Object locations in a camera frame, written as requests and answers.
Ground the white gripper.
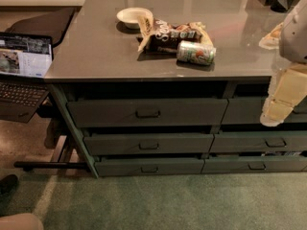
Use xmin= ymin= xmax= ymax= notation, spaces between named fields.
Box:
xmin=260 ymin=63 xmax=307 ymax=127

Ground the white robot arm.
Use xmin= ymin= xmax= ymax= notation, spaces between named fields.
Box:
xmin=259 ymin=0 xmax=307 ymax=127

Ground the snack jar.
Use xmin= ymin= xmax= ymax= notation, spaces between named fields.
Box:
xmin=259 ymin=23 xmax=283 ymax=50

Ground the green drawer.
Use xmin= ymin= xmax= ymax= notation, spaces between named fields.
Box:
xmin=210 ymin=131 xmax=307 ymax=153
xmin=67 ymin=98 xmax=227 ymax=127
xmin=83 ymin=133 xmax=213 ymax=155
xmin=95 ymin=157 xmax=204 ymax=176
xmin=222 ymin=97 xmax=307 ymax=125
xmin=202 ymin=156 xmax=307 ymax=173

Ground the laptop stand with black bar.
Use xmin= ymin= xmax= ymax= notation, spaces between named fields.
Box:
xmin=13 ymin=96 xmax=89 ymax=172

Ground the green cabinet frame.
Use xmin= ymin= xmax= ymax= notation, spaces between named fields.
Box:
xmin=53 ymin=80 xmax=307 ymax=176

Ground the white bowl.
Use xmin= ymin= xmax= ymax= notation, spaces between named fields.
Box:
xmin=117 ymin=8 xmax=153 ymax=30

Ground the black office chair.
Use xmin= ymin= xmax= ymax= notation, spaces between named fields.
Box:
xmin=5 ymin=8 xmax=75 ymax=47

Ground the person knee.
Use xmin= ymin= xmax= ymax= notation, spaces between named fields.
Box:
xmin=0 ymin=213 xmax=44 ymax=230

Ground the green soda can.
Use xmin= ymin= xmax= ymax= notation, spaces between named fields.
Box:
xmin=177 ymin=41 xmax=216 ymax=65

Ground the black laptop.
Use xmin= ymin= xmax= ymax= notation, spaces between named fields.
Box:
xmin=0 ymin=32 xmax=53 ymax=123

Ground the black shoe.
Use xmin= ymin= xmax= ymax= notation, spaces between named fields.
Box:
xmin=0 ymin=174 xmax=19 ymax=201

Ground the brown chip bag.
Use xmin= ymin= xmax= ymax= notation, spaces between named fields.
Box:
xmin=137 ymin=16 xmax=213 ymax=54

